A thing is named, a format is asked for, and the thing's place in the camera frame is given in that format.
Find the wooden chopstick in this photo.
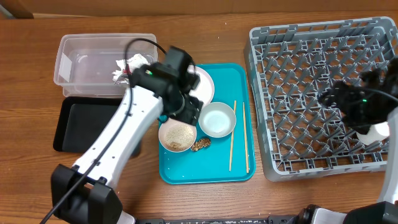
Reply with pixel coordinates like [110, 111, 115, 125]
[243, 102, 249, 174]
[229, 100, 237, 172]

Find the brown food scrap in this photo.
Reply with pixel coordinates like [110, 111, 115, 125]
[191, 138, 211, 152]

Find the left wooden chopstick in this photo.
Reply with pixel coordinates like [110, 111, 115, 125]
[229, 100, 237, 172]

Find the clear plastic waste bin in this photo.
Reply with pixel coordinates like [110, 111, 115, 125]
[53, 33, 157, 98]

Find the right wooden chopstick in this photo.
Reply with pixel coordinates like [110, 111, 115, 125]
[243, 102, 249, 174]

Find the pink bowl with rice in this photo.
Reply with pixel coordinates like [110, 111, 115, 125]
[158, 119, 197, 152]

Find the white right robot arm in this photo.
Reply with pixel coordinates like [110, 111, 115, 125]
[289, 65, 397, 223]

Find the teal plastic tray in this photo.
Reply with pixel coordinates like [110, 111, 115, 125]
[159, 63, 256, 184]

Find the large pink plate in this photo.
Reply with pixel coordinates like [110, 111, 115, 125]
[188, 65, 215, 107]

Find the grey-green bowl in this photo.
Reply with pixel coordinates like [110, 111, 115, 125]
[198, 102, 236, 138]

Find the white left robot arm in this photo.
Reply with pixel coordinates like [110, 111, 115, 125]
[42, 61, 203, 223]

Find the white cup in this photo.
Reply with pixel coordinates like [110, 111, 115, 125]
[357, 122, 390, 145]

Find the black waste tray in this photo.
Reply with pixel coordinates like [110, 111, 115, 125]
[53, 96, 121, 154]

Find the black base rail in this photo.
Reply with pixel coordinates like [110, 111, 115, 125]
[136, 215, 297, 224]

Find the grey dishwasher rack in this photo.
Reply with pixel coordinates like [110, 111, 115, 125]
[244, 17, 397, 182]

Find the white paper napkin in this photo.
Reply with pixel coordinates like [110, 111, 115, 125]
[112, 54, 149, 84]

